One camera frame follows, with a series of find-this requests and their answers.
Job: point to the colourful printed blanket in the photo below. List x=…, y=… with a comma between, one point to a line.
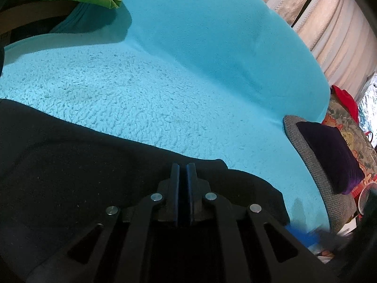
x=358, y=141

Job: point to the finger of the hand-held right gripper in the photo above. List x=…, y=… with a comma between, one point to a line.
x=297, y=233

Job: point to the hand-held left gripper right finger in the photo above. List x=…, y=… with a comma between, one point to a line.
x=190, y=194

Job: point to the grey mesh chair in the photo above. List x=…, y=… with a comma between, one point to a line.
x=324, y=188

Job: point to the white fan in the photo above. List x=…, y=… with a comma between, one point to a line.
x=368, y=197

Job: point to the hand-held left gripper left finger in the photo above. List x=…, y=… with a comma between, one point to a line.
x=175, y=194

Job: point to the red cloth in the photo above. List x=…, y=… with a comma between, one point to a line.
x=346, y=100

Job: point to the black pants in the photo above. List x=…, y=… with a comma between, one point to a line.
x=73, y=168

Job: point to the dark purple cushion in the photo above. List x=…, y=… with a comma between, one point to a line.
x=332, y=156

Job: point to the silver foil sheet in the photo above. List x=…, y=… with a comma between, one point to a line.
x=368, y=103

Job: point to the turquoise fleece blanket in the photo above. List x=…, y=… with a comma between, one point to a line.
x=191, y=64

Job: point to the wooden headboard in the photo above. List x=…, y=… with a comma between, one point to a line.
x=26, y=14

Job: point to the beige striped curtain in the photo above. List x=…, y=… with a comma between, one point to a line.
x=330, y=14

